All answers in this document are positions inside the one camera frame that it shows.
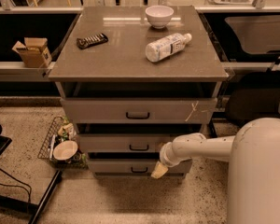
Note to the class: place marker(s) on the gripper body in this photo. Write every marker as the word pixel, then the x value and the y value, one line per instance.
pixel 165 157

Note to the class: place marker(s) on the grey drawer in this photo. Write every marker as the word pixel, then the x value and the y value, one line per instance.
pixel 123 142
pixel 125 167
pixel 139 110

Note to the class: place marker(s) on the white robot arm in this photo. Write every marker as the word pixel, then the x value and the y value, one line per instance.
pixel 253 155

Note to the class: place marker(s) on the grey bottom drawer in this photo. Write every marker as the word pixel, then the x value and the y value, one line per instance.
pixel 125 167

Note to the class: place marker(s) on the grey drawer cabinet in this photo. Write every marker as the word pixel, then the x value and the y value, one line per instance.
pixel 119 68

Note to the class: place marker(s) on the grey top drawer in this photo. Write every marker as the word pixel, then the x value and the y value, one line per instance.
pixel 139 110

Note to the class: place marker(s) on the white bowl in basket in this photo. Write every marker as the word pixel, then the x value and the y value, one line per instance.
pixel 65 150

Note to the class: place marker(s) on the snack packets in basket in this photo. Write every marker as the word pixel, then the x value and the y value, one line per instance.
pixel 67 130

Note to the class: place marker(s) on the clear plastic water bottle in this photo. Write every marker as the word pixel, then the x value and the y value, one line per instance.
pixel 167 46

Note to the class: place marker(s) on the black office chair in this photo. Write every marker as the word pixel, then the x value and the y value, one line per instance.
pixel 251 91

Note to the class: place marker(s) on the black striped snack bar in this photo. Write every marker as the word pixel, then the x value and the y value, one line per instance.
pixel 90 41

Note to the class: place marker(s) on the white ceramic bowl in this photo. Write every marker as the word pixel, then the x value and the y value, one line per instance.
pixel 159 16

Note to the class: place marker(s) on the open cardboard box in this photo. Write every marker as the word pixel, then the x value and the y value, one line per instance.
pixel 34 52

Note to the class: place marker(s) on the black wire basket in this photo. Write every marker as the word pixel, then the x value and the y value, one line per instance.
pixel 45 152

